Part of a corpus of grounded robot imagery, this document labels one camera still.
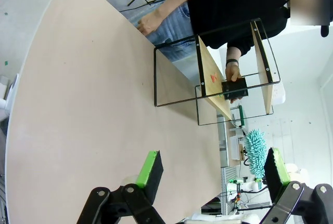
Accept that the grey aluminium frame rack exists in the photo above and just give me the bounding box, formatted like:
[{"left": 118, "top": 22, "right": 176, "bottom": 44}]
[{"left": 217, "top": 114, "right": 231, "bottom": 169}]

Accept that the person's right hand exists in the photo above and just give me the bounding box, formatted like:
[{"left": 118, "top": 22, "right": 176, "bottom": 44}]
[{"left": 137, "top": 11, "right": 167, "bottom": 36}]

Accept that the green clamp handle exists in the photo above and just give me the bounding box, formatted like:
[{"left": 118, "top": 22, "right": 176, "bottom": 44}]
[{"left": 237, "top": 105, "right": 246, "bottom": 128}]

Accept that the teal microfibre duster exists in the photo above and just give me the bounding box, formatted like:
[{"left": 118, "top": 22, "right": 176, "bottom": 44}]
[{"left": 244, "top": 129, "right": 268, "bottom": 180}]

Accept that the white plastic object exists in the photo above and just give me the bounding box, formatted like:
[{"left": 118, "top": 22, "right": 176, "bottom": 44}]
[{"left": 0, "top": 74, "right": 20, "bottom": 117}]

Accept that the person's left hand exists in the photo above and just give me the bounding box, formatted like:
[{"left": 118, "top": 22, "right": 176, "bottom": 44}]
[{"left": 224, "top": 64, "right": 243, "bottom": 104}]

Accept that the person's left forearm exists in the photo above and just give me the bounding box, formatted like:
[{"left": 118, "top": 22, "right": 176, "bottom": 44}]
[{"left": 226, "top": 46, "right": 240, "bottom": 60}]

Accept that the black-framed wooden shelf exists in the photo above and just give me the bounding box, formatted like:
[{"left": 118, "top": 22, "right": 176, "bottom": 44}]
[{"left": 153, "top": 17, "right": 281, "bottom": 127}]

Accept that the person in black shirt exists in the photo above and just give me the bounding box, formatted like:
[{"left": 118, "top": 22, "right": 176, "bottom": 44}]
[{"left": 127, "top": 0, "right": 333, "bottom": 65}]

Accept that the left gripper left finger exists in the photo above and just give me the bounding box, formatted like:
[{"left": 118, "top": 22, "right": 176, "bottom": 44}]
[{"left": 76, "top": 150, "right": 167, "bottom": 224}]

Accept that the small black box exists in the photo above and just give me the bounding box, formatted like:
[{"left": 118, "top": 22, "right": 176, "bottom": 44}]
[{"left": 221, "top": 77, "right": 249, "bottom": 102}]

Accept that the person's right forearm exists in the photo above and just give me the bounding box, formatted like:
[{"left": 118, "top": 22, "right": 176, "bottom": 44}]
[{"left": 153, "top": 0, "right": 196, "bottom": 31}]

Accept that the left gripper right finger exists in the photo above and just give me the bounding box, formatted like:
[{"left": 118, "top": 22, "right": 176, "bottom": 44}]
[{"left": 260, "top": 147, "right": 333, "bottom": 224}]

